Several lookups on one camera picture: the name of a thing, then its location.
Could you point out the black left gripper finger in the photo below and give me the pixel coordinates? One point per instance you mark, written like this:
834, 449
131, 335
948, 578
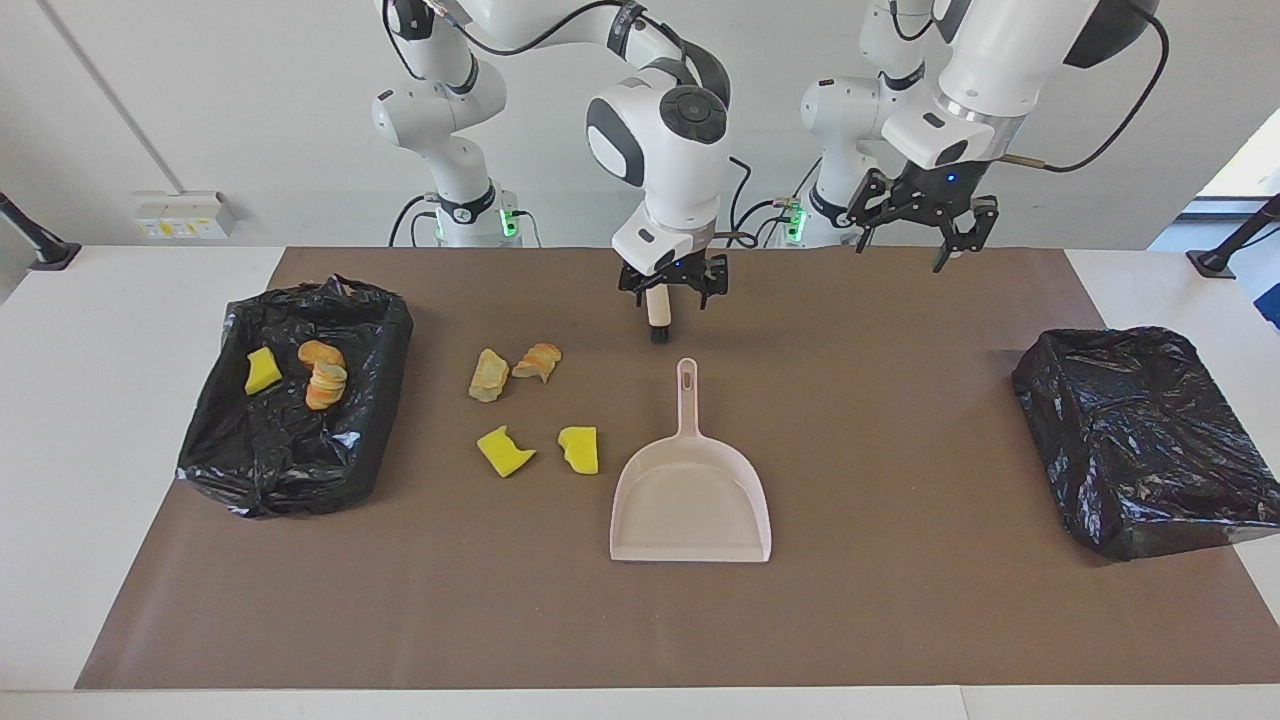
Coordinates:
975, 225
872, 205

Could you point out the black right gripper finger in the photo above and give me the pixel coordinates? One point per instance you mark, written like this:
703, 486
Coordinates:
632, 285
714, 280

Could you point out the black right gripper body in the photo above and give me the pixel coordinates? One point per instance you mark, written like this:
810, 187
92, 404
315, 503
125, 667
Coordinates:
672, 276

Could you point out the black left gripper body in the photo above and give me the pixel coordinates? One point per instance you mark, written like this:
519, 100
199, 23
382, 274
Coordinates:
940, 190

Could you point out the beige hand brush black bristles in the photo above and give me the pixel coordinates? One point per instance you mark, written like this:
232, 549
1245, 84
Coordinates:
658, 315

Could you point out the pale pink plastic dustpan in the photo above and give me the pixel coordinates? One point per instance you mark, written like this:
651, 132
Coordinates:
690, 500

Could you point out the brown bread roll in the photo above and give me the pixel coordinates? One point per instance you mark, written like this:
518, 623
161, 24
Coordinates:
320, 353

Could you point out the pale tan sponge scrap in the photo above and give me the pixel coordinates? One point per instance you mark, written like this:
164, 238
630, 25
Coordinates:
326, 385

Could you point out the bright yellow sponge piece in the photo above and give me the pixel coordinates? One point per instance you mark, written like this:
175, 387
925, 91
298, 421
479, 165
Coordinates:
262, 371
579, 449
505, 451

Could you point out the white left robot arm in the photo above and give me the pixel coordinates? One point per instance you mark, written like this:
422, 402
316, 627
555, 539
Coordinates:
1000, 60

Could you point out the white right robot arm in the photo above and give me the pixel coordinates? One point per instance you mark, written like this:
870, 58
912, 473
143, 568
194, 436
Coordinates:
660, 130

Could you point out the bin lined with black bag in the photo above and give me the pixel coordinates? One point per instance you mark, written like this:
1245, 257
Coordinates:
1140, 450
290, 450

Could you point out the orange striped sponge scrap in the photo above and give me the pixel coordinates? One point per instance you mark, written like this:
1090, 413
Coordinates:
537, 361

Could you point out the pale green-yellow sponge scrap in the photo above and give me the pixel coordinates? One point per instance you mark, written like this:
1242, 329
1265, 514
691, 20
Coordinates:
488, 375

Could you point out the black clamp stand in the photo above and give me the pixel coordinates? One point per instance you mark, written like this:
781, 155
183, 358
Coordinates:
50, 255
1215, 262

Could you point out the blue object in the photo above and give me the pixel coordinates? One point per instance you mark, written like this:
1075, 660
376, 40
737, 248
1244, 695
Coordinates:
1272, 300

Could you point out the brown paper table mat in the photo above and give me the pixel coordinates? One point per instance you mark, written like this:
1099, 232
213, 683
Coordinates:
640, 620

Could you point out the white wall socket box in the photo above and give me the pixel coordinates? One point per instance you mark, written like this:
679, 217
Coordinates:
180, 214

